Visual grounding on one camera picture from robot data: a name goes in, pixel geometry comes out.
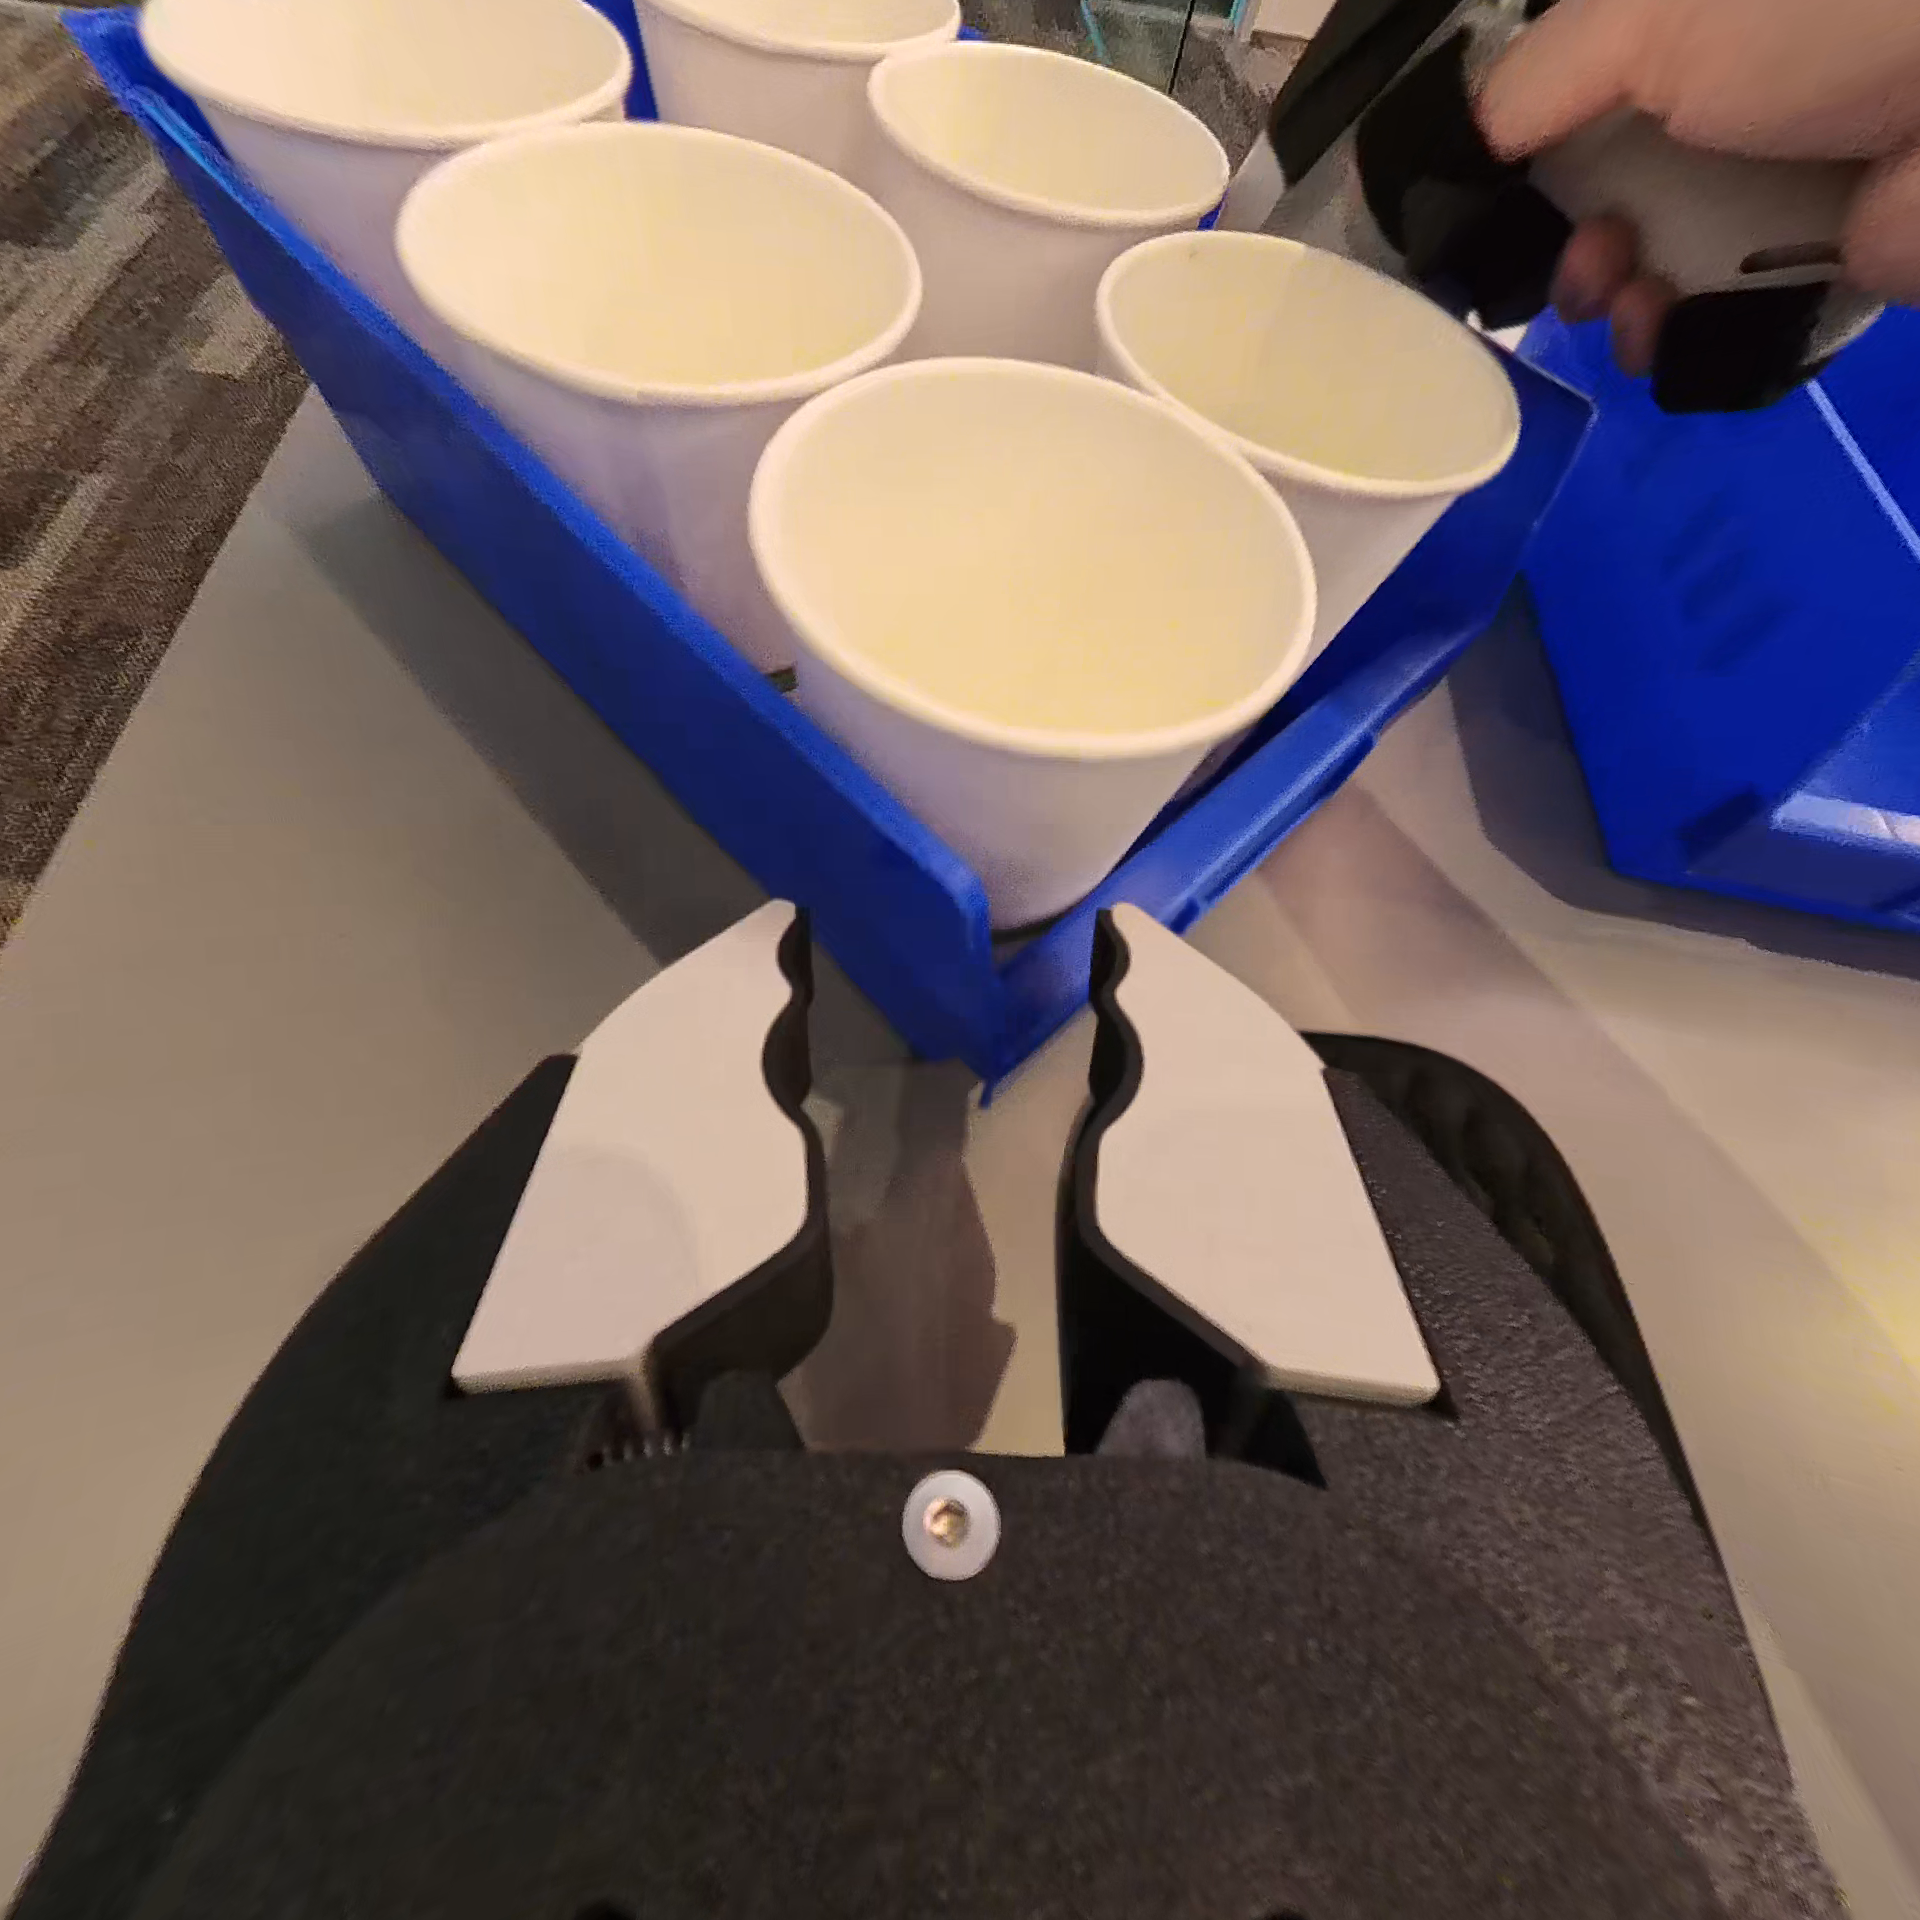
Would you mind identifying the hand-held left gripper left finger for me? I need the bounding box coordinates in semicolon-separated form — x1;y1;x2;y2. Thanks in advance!
451;900;838;1397

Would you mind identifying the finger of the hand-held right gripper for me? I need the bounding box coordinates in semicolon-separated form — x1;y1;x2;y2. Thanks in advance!
1224;128;1403;279

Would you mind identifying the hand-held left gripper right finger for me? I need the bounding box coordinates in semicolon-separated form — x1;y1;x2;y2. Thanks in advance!
1059;903;1446;1453

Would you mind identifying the group of paper cups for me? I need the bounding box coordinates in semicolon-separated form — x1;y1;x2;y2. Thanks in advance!
138;0;1524;933

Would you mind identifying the narrow blue plastic bin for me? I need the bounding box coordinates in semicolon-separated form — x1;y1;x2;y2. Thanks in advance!
65;0;1595;1107

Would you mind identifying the large blue plastic bin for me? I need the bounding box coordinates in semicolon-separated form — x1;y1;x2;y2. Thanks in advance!
1515;307;1920;935

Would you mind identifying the person's right hand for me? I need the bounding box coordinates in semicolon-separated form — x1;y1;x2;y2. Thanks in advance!
1470;0;1920;373

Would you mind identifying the black quilted armrest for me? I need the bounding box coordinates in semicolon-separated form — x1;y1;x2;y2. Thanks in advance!
1306;1031;1706;1517

